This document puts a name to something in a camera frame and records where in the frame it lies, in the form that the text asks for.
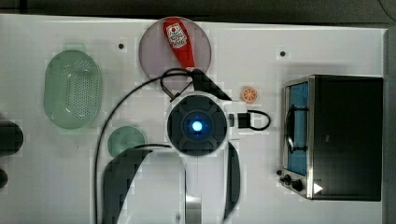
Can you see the grey round plate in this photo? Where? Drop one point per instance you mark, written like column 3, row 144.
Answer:
column 156, row 56

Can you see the green plastic colander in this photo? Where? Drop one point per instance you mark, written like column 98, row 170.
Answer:
column 73, row 89

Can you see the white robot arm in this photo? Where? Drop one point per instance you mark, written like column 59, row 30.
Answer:
column 193, row 176

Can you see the red plush ketchup bottle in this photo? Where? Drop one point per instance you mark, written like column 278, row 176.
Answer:
column 179, row 41

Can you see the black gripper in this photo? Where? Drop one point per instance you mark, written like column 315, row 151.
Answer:
column 201, row 82

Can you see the black toaster oven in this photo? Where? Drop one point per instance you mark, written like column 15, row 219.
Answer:
column 333, row 138

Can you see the green mug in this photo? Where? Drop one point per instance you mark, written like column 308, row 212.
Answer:
column 123, row 138

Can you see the orange slice toy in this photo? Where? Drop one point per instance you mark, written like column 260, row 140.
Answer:
column 249, row 95

